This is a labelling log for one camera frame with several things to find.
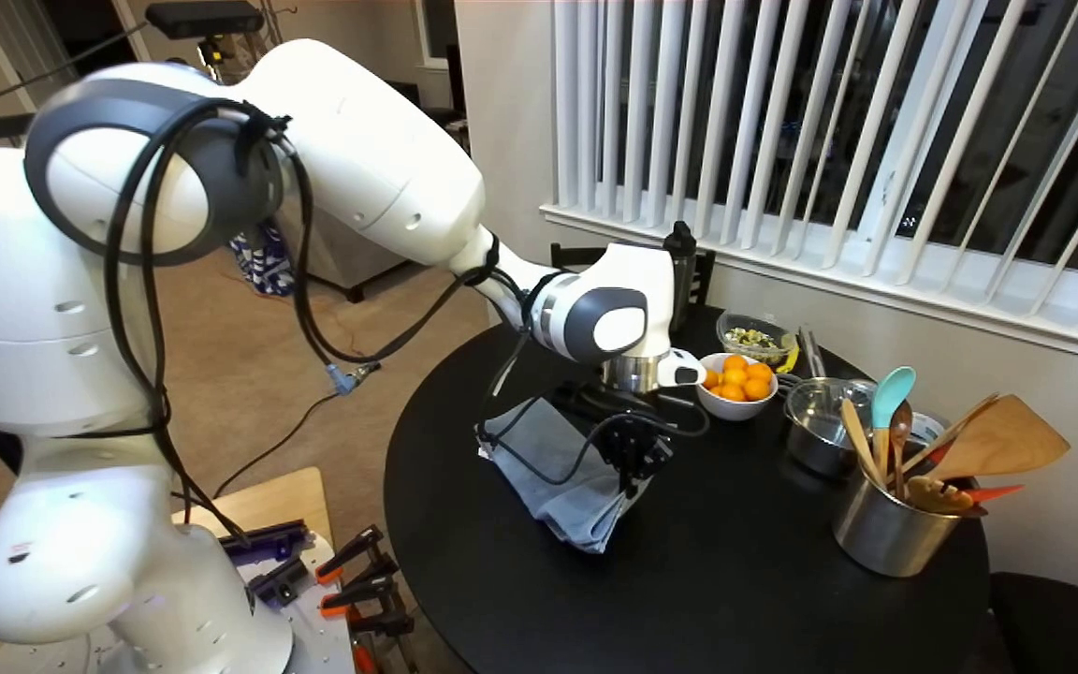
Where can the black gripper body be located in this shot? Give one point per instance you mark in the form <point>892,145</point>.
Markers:
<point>625,430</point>

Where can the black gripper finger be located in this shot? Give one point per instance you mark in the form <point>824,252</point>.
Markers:
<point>634,488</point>

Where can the blue towel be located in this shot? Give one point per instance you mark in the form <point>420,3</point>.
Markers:
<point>559,473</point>

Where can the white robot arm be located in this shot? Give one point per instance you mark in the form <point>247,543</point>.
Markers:
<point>151,165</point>

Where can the round black table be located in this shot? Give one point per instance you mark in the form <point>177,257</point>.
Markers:
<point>724,568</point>

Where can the white bowl of oranges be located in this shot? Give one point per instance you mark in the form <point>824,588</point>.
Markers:
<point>734,388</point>

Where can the dark metal water bottle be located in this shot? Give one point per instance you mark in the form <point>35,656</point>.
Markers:
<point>682,252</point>

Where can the plate with bananas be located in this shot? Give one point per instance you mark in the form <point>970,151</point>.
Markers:
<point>756,342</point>

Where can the steel pot with lid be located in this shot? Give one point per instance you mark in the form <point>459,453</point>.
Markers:
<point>813,430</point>

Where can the teal silicone spatula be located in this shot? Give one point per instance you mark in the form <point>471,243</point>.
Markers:
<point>887,395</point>

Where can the steel utensil holder cup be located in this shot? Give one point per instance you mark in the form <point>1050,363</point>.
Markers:
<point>884,531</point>

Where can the black orange clamp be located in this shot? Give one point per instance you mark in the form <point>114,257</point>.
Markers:
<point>346,550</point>
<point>377,583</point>

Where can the purple black tool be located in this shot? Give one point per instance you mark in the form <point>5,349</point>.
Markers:
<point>279,540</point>

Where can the wooden spatula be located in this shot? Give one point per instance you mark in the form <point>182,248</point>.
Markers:
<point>1002,435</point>

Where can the white vertical window blinds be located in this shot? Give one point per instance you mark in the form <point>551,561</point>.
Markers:
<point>925,145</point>

